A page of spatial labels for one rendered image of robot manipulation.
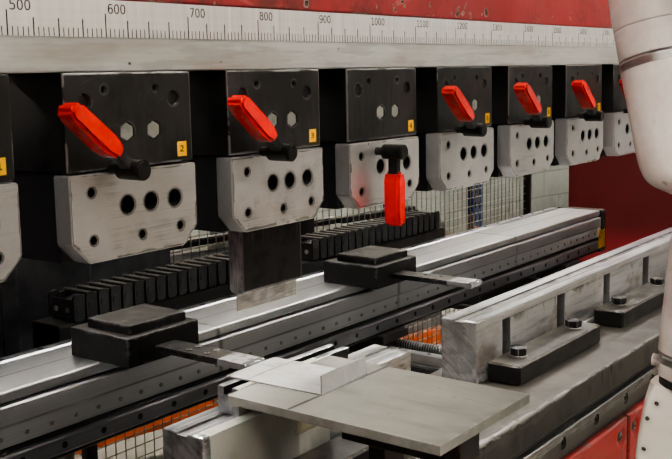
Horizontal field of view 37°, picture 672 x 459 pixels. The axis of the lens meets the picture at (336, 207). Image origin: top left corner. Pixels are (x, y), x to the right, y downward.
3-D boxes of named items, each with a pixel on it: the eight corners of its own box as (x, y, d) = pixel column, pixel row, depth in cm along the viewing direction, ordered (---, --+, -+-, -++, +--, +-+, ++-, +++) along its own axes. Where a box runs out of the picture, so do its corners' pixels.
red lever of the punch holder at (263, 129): (250, 91, 96) (300, 150, 103) (218, 91, 99) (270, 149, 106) (242, 106, 96) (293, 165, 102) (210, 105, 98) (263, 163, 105)
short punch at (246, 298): (244, 312, 109) (241, 225, 108) (230, 310, 110) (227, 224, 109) (302, 295, 117) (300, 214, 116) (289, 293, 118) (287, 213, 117)
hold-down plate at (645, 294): (622, 328, 179) (623, 312, 178) (593, 324, 182) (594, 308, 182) (679, 296, 203) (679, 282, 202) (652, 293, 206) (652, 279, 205)
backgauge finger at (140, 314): (220, 391, 113) (218, 347, 112) (70, 355, 128) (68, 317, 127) (288, 365, 122) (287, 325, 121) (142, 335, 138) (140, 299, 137)
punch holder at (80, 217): (74, 267, 86) (63, 72, 84) (13, 258, 91) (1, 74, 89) (198, 242, 98) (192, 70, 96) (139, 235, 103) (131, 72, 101)
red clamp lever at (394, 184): (401, 227, 119) (400, 145, 118) (372, 224, 122) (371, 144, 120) (409, 225, 121) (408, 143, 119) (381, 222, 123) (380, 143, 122)
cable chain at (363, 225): (313, 261, 180) (313, 240, 180) (288, 258, 184) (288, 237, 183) (440, 228, 215) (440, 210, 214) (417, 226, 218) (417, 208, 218)
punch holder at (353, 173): (350, 211, 118) (348, 68, 115) (294, 206, 123) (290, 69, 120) (419, 196, 129) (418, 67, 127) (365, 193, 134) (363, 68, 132)
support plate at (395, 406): (440, 456, 91) (440, 446, 91) (226, 403, 107) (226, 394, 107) (530, 402, 105) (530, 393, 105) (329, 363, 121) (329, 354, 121)
